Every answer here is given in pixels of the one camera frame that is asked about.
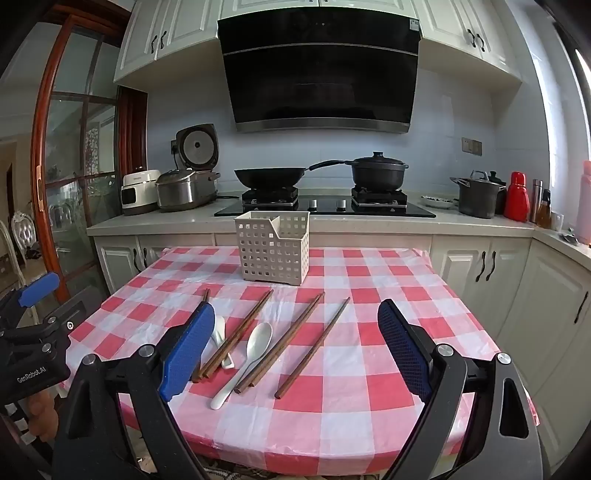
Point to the black lidded cooking pot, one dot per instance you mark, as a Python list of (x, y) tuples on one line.
[(378, 172)]

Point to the red thermos jug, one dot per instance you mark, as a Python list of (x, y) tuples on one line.
[(517, 205)]

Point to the open silver rice cooker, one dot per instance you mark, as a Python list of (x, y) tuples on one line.
[(193, 182)]

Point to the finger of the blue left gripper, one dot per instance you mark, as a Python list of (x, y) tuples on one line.
[(30, 295)]

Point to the white perforated utensil basket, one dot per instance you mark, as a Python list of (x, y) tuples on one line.
[(273, 246)]

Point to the red wooden glass door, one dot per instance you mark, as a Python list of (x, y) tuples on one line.
[(87, 134)]

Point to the red white checkered tablecloth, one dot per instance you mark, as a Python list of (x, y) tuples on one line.
[(350, 411)]

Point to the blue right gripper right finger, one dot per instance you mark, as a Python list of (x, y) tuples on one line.
[(406, 345)]

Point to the brown sauce bottle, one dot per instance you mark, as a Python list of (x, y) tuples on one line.
[(544, 214)]

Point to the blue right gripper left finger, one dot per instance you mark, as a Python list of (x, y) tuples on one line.
[(180, 362)]

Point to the white cabinets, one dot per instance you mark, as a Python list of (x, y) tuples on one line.
[(465, 39), (534, 302)]

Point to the white ceramic spoon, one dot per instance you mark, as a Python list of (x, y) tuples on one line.
[(256, 346), (218, 336)]

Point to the black glass gas stove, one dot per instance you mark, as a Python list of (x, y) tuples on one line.
[(360, 201)]

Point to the black wok pan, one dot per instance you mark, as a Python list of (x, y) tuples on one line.
[(280, 177)]

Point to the black range hood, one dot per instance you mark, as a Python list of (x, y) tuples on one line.
[(275, 82)]

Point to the steel vacuum flask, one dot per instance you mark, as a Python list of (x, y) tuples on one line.
[(536, 198)]

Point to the white lower cabinets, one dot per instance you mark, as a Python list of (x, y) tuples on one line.
[(534, 302)]

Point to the white upper cabinets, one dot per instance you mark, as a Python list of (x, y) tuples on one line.
[(465, 39)]

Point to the small white plate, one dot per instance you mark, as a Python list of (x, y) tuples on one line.
[(438, 203)]

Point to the pink water bottle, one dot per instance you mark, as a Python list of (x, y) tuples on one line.
[(583, 223)]

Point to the white small cooker appliance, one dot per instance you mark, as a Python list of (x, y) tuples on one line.
[(138, 192)]

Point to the dark grey stock pot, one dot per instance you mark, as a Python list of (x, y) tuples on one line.
[(478, 194)]

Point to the wall power socket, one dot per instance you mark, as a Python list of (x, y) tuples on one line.
[(472, 146)]

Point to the person's left hand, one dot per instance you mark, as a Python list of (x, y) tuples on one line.
[(43, 418)]

